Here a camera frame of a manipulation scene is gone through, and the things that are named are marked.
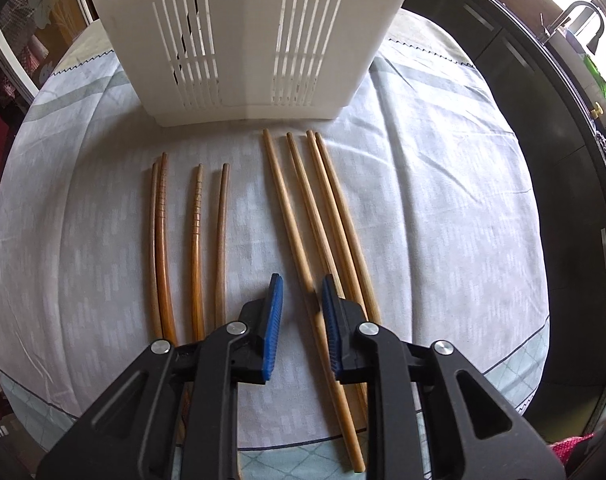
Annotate pink sleeve right forearm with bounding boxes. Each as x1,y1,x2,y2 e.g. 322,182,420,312
549,434,594,465

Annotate tall kitchen faucet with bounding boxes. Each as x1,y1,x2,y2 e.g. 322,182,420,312
537,0,606,54

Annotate green item on sill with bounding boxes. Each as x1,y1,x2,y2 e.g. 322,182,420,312
583,54,606,98

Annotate glass sliding door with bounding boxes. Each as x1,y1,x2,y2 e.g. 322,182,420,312
0,0,97,108

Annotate dark wooden chopstick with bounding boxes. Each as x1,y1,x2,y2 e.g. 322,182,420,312
190,165,204,341
214,162,229,327
154,152,177,344
148,162,162,339

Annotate dark counter cabinets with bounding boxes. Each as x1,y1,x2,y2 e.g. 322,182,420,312
404,0,606,441

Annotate white plastic utensil holder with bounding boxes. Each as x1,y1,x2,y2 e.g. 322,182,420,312
92,0,404,127

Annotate light bamboo chopstick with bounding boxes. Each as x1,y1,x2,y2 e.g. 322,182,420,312
305,129,369,426
286,132,344,297
262,129,366,472
314,132,382,324

